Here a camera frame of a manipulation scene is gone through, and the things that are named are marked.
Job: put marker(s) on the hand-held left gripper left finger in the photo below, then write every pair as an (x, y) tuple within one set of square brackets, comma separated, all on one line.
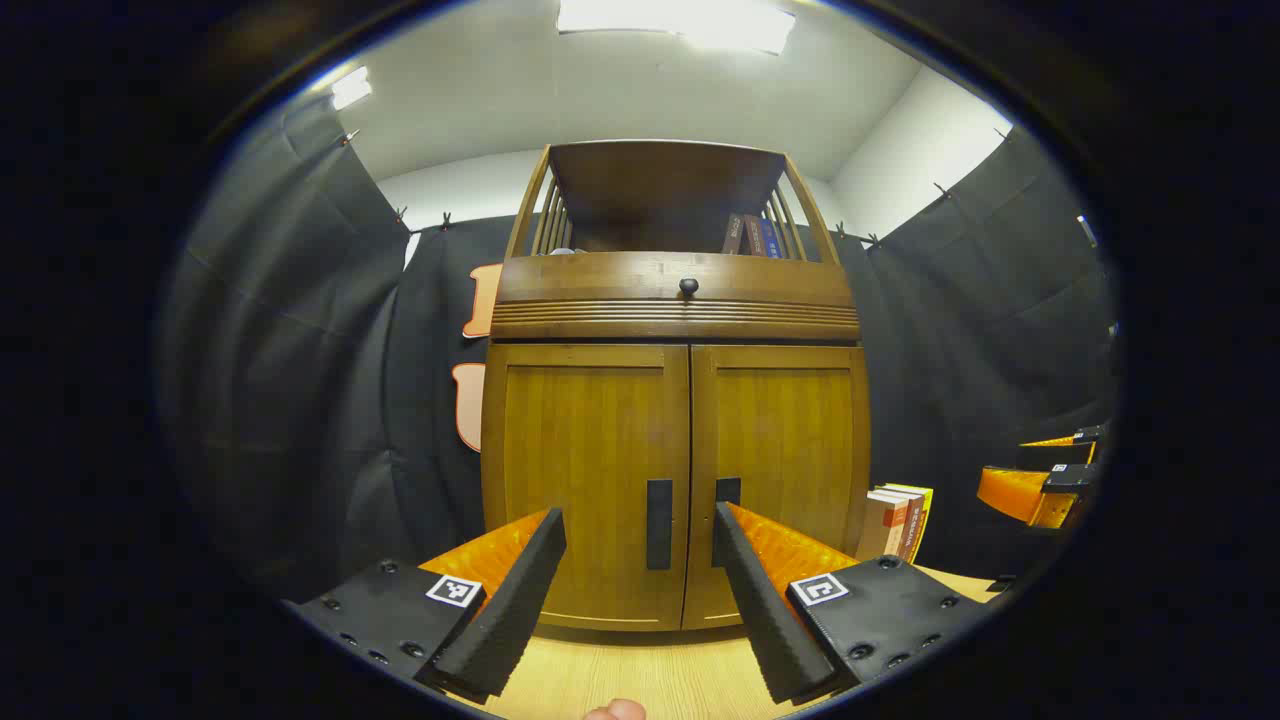
[(510, 600)]

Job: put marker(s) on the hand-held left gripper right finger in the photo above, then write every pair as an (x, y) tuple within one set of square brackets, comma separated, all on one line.
[(760, 620)]

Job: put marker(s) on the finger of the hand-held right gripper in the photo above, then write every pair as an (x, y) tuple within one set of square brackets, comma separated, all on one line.
[(1060, 456), (1015, 492)]

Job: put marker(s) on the wooden shoe cabinet door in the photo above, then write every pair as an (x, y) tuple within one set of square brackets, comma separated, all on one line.
[(790, 440), (580, 450)]

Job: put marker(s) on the wooden double-door shoe cabinet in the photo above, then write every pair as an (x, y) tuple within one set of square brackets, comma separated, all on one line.
[(660, 190)]

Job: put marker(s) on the wooden cabinet drawer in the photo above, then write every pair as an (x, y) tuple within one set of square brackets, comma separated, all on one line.
[(600, 280)]

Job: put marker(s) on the yellow book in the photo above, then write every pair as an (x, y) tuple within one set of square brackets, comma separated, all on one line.
[(927, 510)]

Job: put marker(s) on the white and red book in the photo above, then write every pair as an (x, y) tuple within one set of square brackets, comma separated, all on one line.
[(913, 525)]

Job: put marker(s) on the white book with orange label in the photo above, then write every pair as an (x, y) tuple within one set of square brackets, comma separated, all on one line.
[(880, 525)]

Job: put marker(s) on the blue book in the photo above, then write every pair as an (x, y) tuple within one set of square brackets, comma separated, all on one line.
[(771, 240)]

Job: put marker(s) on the reddish book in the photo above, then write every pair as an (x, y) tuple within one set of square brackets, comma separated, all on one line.
[(753, 237)]

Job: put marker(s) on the brown book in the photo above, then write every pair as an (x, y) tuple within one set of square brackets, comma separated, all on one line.
[(733, 235)]

